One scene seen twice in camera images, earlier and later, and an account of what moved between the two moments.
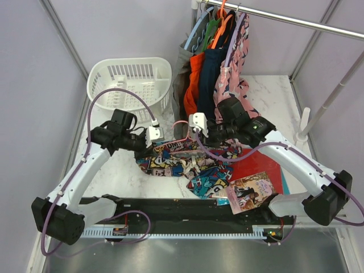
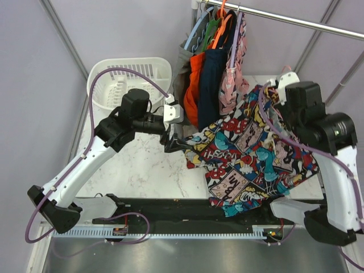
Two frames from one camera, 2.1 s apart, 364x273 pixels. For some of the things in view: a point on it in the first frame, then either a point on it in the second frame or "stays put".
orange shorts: (191, 96) stays put
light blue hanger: (195, 28) stays put
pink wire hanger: (188, 137) -> (289, 67)
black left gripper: (145, 153) -> (172, 145)
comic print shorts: (204, 164) -> (252, 157)
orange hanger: (223, 20) stays put
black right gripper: (210, 140) -> (283, 110)
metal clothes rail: (292, 20) stays put
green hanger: (211, 28) stays put
